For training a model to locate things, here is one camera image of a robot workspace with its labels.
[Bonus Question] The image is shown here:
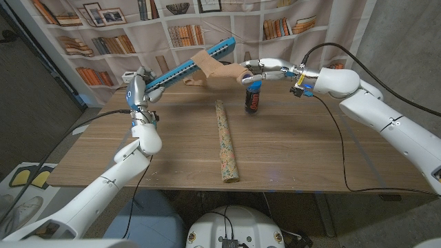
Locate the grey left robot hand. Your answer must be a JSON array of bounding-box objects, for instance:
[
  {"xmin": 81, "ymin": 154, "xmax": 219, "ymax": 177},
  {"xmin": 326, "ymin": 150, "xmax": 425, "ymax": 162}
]
[{"xmin": 125, "ymin": 66, "xmax": 166, "ymax": 112}]

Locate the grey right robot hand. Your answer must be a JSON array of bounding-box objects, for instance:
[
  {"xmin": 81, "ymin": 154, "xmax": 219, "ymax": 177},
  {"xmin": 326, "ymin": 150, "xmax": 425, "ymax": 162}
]
[{"xmin": 240, "ymin": 57, "xmax": 320, "ymax": 86}]

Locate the blue toy keyboard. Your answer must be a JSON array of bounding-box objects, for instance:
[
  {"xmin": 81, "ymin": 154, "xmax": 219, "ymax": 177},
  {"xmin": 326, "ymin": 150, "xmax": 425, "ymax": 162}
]
[{"xmin": 145, "ymin": 37, "xmax": 237, "ymax": 94}]

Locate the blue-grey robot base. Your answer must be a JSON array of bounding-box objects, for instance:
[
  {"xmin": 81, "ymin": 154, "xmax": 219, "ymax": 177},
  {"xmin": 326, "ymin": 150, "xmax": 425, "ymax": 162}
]
[{"xmin": 102, "ymin": 189, "xmax": 187, "ymax": 248}]

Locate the floral wrapping paper roll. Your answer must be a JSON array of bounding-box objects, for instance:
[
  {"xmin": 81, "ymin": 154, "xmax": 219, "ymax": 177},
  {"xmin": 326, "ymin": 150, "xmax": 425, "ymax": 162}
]
[{"xmin": 214, "ymin": 99, "xmax": 240, "ymax": 184}]

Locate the white power strip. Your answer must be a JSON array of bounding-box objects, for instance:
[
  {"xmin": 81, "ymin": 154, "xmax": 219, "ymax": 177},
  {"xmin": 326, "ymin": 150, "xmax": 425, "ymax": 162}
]
[{"xmin": 121, "ymin": 71, "xmax": 139, "ymax": 85}]

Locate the dark can with blue lid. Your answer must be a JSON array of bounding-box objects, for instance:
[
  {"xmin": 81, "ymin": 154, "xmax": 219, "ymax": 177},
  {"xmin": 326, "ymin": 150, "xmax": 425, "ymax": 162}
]
[{"xmin": 244, "ymin": 81, "xmax": 263, "ymax": 116}]

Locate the printed bookshelf backdrop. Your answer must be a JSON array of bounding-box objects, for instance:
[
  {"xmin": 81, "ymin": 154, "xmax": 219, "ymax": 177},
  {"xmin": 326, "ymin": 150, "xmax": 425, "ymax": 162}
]
[{"xmin": 6, "ymin": 0, "xmax": 377, "ymax": 108}]

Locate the yellow and black floor mat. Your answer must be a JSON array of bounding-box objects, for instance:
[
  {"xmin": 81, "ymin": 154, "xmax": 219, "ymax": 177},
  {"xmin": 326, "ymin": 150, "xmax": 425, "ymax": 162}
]
[{"xmin": 8, "ymin": 165, "xmax": 54, "ymax": 190}]

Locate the grey metal table leg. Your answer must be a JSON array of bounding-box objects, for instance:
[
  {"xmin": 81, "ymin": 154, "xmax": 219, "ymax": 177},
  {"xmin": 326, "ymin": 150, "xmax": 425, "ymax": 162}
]
[{"xmin": 314, "ymin": 192, "xmax": 337, "ymax": 238}]

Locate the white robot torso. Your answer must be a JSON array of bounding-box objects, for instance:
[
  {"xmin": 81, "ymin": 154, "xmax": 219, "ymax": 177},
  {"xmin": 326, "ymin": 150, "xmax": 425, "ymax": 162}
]
[{"xmin": 185, "ymin": 205, "xmax": 286, "ymax": 248}]

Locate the white shoe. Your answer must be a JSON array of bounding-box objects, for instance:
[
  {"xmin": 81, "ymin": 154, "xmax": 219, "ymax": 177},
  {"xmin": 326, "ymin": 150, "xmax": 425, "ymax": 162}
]
[{"xmin": 0, "ymin": 194, "xmax": 45, "ymax": 239}]

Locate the black floor adapter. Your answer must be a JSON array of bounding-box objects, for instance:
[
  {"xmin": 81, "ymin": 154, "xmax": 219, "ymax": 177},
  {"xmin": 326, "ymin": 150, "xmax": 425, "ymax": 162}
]
[{"xmin": 285, "ymin": 230, "xmax": 314, "ymax": 248}]

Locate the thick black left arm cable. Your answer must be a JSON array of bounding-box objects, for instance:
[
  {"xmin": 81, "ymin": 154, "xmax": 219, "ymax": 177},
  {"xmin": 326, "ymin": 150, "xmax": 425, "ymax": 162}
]
[{"xmin": 0, "ymin": 109, "xmax": 134, "ymax": 225}]

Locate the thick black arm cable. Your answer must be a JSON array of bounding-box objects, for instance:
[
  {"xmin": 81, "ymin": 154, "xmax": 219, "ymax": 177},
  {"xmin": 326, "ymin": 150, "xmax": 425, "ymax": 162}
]
[
  {"xmin": 0, "ymin": 109, "xmax": 134, "ymax": 225},
  {"xmin": 300, "ymin": 42, "xmax": 441, "ymax": 118}
]

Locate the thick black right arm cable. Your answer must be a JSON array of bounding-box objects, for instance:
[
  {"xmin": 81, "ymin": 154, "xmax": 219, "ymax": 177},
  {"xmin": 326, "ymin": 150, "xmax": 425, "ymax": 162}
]
[{"xmin": 300, "ymin": 42, "xmax": 441, "ymax": 118}]

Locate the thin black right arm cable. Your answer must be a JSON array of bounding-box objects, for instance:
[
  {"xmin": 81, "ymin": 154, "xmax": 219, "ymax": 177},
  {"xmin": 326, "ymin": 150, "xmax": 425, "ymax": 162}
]
[{"xmin": 311, "ymin": 94, "xmax": 441, "ymax": 198}]

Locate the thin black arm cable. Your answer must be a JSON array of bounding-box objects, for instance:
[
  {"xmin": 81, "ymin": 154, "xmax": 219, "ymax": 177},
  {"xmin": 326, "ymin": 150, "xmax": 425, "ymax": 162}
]
[
  {"xmin": 311, "ymin": 94, "xmax": 441, "ymax": 198},
  {"xmin": 122, "ymin": 154, "xmax": 154, "ymax": 239}
]

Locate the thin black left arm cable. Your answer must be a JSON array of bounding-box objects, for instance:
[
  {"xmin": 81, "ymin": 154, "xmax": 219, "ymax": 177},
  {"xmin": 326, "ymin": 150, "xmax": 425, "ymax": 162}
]
[{"xmin": 122, "ymin": 154, "xmax": 154, "ymax": 239}]

